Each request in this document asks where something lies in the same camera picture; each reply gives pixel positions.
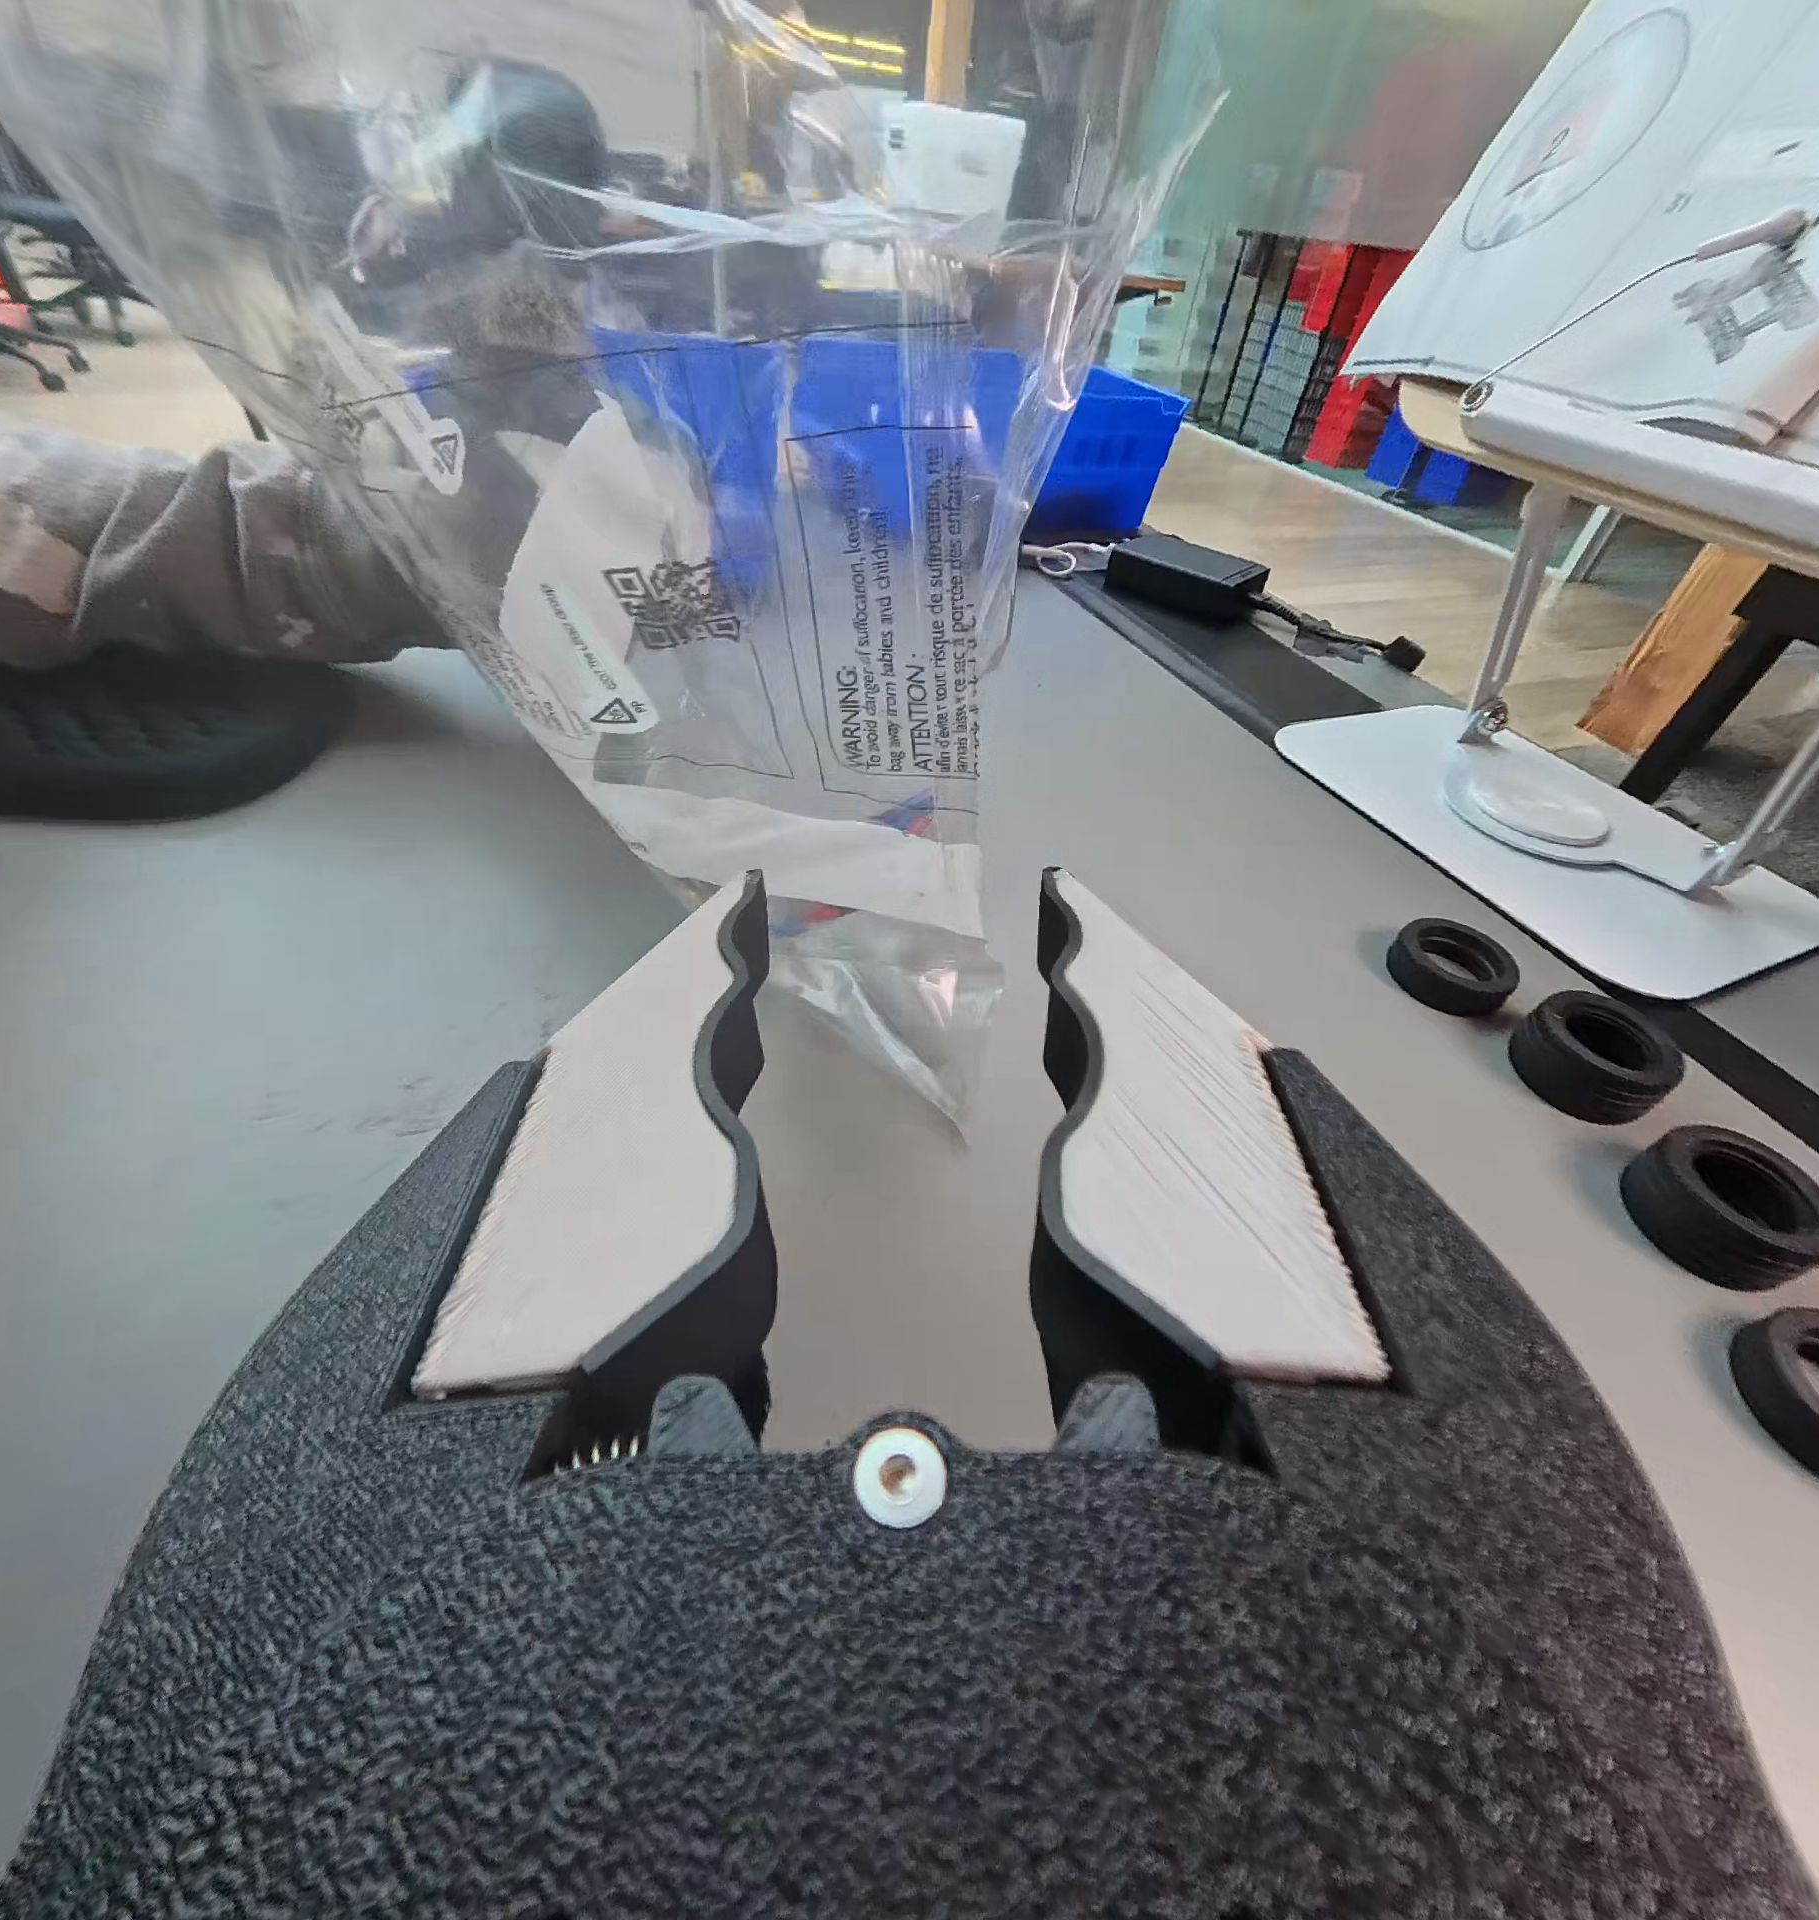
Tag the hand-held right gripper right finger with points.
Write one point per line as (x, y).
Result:
(1225, 1199)

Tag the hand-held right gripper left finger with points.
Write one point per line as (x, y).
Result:
(594, 1199)

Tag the large clear plastic bag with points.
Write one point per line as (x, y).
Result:
(669, 452)

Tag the person's left forearm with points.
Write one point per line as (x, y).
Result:
(129, 555)

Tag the grey desk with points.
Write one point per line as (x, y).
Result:
(251, 1081)

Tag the black toy tyre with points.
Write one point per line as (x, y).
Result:
(1809, 1394)
(1452, 966)
(1595, 1055)
(1732, 1207)

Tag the white book stand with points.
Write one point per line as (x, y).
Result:
(1584, 841)

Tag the black office chair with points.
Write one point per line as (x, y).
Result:
(23, 271)

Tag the long blue bin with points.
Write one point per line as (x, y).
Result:
(1088, 434)

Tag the black power brick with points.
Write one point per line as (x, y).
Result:
(1187, 574)

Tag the black wrist rest pad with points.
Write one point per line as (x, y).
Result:
(129, 742)

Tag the stack of red blue bins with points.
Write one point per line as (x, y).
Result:
(1344, 362)

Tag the instruction booklet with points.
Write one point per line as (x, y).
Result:
(1630, 195)

